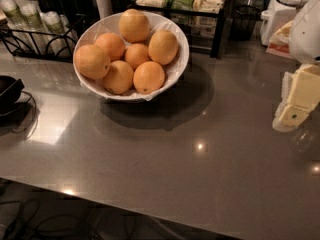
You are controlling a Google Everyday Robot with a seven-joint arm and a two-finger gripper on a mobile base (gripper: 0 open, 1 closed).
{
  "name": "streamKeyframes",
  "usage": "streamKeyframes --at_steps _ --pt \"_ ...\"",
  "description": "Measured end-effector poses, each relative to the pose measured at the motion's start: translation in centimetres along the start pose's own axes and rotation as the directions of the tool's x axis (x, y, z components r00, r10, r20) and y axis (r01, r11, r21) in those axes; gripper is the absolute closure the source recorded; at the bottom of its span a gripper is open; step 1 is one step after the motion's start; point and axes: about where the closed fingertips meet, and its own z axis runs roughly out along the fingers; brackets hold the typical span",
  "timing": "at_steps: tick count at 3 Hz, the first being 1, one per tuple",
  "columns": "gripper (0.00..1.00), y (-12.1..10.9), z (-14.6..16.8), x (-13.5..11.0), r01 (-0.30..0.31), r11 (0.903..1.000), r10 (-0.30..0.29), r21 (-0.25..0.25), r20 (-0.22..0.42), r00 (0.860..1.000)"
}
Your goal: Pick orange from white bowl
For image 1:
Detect white rounded gripper body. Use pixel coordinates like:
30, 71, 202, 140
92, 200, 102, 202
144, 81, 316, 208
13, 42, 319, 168
289, 0, 320, 64

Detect stacked paper cups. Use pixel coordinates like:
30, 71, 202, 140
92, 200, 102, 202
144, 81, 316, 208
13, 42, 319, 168
20, 3, 43, 31
41, 11, 70, 58
0, 0, 25, 29

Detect stacked paper cups middle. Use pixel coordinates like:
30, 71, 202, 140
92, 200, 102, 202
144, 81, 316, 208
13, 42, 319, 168
20, 3, 43, 31

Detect white bowl with paper liner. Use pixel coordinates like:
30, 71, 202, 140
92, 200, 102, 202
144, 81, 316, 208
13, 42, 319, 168
73, 11, 189, 102

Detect green tea packets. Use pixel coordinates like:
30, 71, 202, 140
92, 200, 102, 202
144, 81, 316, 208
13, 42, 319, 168
165, 0, 194, 10

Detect beige packets stack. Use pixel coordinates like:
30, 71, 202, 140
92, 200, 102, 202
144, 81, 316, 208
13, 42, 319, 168
193, 0, 224, 14

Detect black device at left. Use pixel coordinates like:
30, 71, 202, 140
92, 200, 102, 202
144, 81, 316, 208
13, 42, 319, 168
0, 75, 24, 108

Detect small centre orange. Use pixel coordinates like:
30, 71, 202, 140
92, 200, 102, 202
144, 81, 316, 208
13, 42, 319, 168
124, 43, 150, 69

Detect black wire cup rack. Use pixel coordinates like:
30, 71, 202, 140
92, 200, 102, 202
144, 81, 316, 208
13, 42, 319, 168
0, 14, 84, 62

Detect black mesh basket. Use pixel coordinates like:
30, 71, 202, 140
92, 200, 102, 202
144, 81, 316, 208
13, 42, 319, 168
229, 5, 261, 41

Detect white cylindrical container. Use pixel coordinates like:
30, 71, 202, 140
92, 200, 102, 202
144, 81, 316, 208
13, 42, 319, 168
96, 0, 113, 19

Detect stacked paper cups left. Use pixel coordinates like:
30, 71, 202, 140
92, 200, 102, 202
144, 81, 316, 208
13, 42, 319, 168
0, 0, 25, 29

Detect stacked paper cups right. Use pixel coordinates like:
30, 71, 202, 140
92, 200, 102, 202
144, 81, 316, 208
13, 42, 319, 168
41, 11, 70, 58

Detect black wire loop stand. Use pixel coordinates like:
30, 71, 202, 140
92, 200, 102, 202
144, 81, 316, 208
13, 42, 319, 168
0, 91, 38, 135

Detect white appliance with bowls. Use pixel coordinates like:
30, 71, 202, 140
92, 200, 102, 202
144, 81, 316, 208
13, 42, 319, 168
260, 0, 308, 46

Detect black condiment shelf rack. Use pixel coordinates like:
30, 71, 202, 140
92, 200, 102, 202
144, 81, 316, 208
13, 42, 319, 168
132, 0, 230, 58

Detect white card red logo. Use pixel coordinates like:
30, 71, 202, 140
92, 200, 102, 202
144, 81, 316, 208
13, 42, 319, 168
266, 43, 291, 59

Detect black floor cables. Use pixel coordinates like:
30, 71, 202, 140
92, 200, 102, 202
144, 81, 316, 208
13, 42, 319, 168
0, 180, 141, 240

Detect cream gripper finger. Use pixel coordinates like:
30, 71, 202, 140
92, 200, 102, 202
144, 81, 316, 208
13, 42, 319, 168
272, 64, 320, 132
269, 21, 292, 45

